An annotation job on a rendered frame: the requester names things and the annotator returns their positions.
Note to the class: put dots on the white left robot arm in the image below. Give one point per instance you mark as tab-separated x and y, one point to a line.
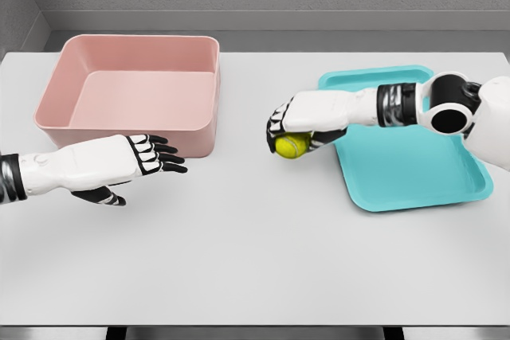
38	170

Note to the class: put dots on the pink plastic basket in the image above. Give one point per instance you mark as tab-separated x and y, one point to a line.
135	93

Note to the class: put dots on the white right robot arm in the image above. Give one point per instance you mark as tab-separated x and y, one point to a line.
434	111

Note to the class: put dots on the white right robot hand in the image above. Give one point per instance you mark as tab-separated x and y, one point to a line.
311	111

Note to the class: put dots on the yellow tennis ball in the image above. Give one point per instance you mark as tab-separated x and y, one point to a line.
293	145

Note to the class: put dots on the blue plastic tray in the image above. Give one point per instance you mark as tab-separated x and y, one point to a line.
410	169

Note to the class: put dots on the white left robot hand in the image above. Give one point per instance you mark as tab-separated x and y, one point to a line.
107	159

